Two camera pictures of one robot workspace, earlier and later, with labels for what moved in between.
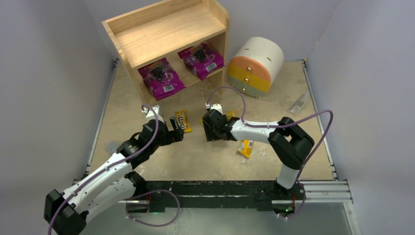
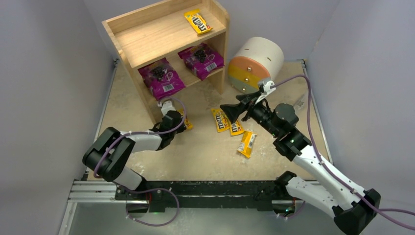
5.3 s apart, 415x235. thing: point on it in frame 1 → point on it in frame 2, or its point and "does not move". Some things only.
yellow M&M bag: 183,121 does not move
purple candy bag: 202,59 does not move
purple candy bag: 160,79 does not move
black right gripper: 211,126 → 248,108
